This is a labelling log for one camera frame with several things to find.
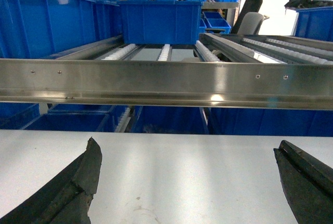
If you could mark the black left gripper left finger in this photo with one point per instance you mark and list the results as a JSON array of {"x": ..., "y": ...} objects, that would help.
[{"x": 67, "y": 197}]

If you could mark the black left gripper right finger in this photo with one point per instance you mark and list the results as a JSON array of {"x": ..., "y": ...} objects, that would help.
[{"x": 306, "y": 183}]

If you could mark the stainless steel shelf rack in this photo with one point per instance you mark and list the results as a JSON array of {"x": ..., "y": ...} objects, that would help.
[{"x": 268, "y": 85}]

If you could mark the blue bin lower left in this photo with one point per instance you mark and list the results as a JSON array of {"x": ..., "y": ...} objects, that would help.
[{"x": 79, "y": 117}]

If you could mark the blue bin far right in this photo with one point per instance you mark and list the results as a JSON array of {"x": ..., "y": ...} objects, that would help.
[{"x": 315, "y": 23}]

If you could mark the grey office chair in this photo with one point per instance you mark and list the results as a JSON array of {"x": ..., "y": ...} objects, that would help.
[{"x": 249, "y": 20}]

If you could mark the large blue bin left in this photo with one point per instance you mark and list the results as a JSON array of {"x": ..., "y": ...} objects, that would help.
[{"x": 38, "y": 28}]

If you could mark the blue bin centre on rollers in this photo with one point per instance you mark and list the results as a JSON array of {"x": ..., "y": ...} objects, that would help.
[{"x": 160, "y": 22}]

